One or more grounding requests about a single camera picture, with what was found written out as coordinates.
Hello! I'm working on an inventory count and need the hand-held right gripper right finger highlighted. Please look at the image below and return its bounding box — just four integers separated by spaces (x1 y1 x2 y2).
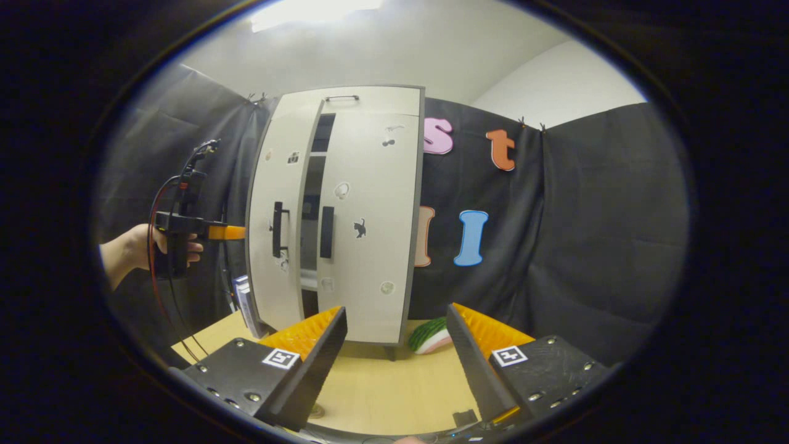
445 302 612 432

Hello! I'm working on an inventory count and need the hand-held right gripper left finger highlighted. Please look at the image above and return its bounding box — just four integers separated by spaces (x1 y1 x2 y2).
168 306 350 432

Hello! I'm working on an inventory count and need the white cabinet door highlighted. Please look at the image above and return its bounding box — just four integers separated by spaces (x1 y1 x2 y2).
247 99 324 340
316 111 420 345

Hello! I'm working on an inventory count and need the white and grey cabinet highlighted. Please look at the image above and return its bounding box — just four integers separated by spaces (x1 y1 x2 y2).
245 85 427 361

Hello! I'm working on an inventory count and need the white cabinet drawer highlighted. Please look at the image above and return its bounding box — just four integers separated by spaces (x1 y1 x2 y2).
279 86 423 119

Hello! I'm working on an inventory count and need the toy watermelon slice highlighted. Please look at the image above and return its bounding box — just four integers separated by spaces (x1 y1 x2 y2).
408 316 454 355

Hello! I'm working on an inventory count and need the white printed box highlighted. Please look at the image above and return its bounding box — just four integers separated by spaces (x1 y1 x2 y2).
237 290 258 339

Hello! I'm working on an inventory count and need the ceiling light panel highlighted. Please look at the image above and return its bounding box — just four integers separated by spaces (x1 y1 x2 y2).
250 0 383 33

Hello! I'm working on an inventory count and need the red cable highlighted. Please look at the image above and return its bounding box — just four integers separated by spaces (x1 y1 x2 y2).
145 175 187 364

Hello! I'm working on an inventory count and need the black door handle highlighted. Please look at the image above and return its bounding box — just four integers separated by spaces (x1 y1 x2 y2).
272 201 291 258

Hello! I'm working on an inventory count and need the black cable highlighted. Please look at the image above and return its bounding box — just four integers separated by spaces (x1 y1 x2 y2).
163 271 210 358

